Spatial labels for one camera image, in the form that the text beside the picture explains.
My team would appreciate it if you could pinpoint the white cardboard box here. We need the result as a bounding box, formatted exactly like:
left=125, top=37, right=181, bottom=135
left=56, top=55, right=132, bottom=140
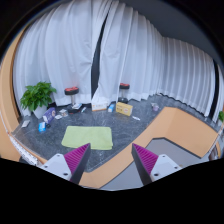
left=91, top=102, right=107, bottom=111

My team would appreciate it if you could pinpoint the red-black stool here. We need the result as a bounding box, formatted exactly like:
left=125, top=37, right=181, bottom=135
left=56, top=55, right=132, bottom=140
left=64, top=86, right=79, bottom=105
left=118, top=83, right=130, bottom=103

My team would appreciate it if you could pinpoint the left white curtain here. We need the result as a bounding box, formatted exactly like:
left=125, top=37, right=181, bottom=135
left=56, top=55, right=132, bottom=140
left=13, top=0, right=112, bottom=106

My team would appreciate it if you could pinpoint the green towel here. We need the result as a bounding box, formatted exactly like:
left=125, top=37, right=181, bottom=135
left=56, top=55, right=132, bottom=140
left=61, top=126, right=113, bottom=150

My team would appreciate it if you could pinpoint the right red-black stool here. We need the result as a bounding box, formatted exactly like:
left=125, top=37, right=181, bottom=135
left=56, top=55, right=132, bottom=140
left=118, top=83, right=130, bottom=103

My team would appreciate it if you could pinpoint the right white curtain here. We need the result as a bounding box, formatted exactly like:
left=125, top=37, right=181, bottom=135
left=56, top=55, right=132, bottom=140
left=92, top=1, right=215, bottom=115

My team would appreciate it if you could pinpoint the small blue-white box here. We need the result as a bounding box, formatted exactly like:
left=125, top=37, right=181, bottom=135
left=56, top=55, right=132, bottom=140
left=108, top=104, right=115, bottom=112

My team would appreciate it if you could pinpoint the small purple cup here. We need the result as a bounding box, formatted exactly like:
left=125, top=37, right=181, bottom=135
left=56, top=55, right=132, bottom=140
left=151, top=103, right=159, bottom=111

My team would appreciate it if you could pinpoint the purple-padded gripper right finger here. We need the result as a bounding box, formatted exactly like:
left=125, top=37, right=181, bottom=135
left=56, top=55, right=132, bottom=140
left=131, top=143, right=181, bottom=185

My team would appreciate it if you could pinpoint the yellow cardboard box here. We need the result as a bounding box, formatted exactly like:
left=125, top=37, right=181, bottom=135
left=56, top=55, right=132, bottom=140
left=116, top=102, right=133, bottom=116

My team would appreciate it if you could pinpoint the purple box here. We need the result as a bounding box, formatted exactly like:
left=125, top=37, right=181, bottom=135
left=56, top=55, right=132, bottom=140
left=43, top=107, right=56, bottom=124

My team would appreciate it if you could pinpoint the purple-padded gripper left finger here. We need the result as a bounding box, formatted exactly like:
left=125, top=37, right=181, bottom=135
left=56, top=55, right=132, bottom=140
left=41, top=143, right=91, bottom=184

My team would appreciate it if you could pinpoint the left red-black stool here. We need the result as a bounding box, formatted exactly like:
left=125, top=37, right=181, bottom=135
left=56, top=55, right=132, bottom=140
left=64, top=86, right=79, bottom=105

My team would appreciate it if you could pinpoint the white curtain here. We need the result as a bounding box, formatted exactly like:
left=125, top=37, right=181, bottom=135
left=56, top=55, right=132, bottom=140
left=92, top=1, right=215, bottom=115
left=13, top=0, right=112, bottom=106

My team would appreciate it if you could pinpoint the blue packet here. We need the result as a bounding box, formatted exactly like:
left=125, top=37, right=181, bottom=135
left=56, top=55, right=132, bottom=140
left=38, top=122, right=46, bottom=132

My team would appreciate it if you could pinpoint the green potted plant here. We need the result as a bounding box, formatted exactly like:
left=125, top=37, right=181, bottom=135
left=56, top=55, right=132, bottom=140
left=20, top=82, right=57, bottom=119

